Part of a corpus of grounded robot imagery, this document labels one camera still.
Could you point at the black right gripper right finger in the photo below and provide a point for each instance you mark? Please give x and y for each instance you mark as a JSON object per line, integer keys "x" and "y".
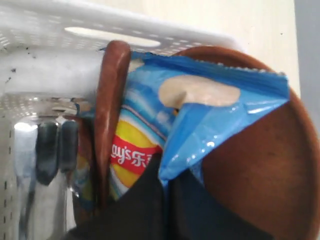
{"x": 195, "y": 215}

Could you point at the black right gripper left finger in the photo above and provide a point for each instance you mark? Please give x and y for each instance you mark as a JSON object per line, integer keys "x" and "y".
{"x": 137, "y": 215}

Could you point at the white perforated plastic basket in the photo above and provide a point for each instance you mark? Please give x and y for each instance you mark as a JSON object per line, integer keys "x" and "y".
{"x": 50, "y": 54}

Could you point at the blue chips bag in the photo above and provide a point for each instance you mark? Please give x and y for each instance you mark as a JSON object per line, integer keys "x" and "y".
{"x": 182, "y": 109}

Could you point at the brown round plate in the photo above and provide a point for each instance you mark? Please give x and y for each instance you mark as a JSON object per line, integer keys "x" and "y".
{"x": 269, "y": 174}

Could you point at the shiny metal cup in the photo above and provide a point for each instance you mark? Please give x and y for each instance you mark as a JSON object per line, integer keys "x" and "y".
{"x": 37, "y": 156}

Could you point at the brown wooden spoon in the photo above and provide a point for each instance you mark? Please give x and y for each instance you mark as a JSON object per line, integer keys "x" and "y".
{"x": 109, "y": 94}

